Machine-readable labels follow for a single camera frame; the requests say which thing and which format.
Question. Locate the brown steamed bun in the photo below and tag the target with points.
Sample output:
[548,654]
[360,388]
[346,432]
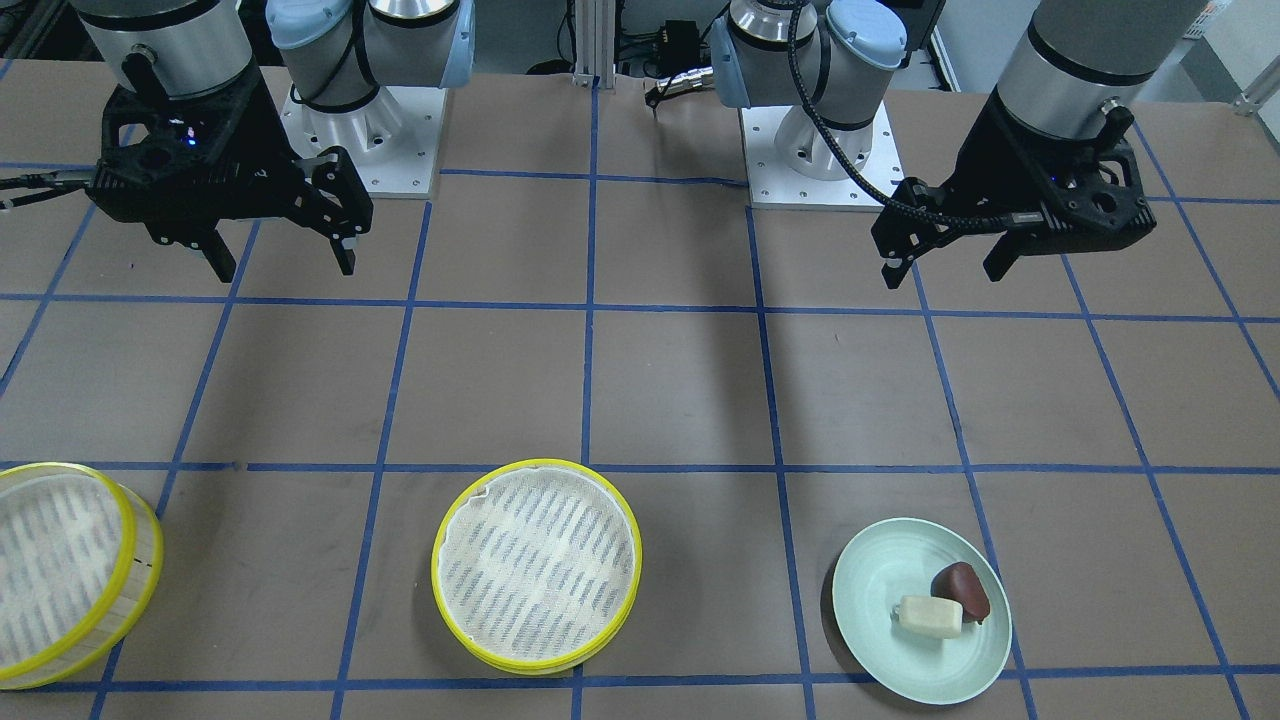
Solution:
[959,582]

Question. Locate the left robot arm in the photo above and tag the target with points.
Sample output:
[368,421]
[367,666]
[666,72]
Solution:
[836,63]

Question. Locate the aluminium frame post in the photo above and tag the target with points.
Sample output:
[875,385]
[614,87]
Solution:
[594,43]

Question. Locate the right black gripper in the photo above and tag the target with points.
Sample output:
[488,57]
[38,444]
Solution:
[262,157]

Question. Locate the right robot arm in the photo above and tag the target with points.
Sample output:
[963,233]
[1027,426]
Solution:
[339,54]

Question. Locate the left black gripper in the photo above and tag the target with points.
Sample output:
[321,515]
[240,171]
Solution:
[987,163]

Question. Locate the white steamed bun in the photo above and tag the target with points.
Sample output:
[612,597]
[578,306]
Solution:
[929,616]

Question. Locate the yellow steamer basket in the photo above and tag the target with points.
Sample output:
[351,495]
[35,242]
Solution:
[536,566]
[81,556]

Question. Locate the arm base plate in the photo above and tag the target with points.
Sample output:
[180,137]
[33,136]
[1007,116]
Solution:
[790,167]
[394,140]

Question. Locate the light green plate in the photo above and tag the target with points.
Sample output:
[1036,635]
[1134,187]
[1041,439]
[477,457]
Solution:
[899,556]

